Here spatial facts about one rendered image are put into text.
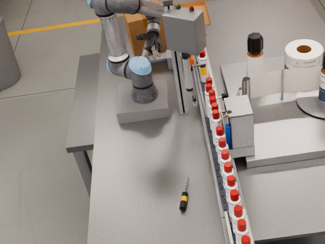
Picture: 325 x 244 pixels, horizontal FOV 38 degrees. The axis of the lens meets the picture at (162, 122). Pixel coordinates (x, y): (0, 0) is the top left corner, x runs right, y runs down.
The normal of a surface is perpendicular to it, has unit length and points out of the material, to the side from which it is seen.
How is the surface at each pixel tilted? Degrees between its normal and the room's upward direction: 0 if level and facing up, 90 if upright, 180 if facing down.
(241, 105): 0
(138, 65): 9
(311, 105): 0
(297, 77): 90
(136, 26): 90
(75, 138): 0
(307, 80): 90
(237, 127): 90
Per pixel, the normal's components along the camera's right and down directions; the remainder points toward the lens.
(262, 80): 0.14, 0.64
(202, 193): -0.15, -0.74
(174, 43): -0.51, 0.62
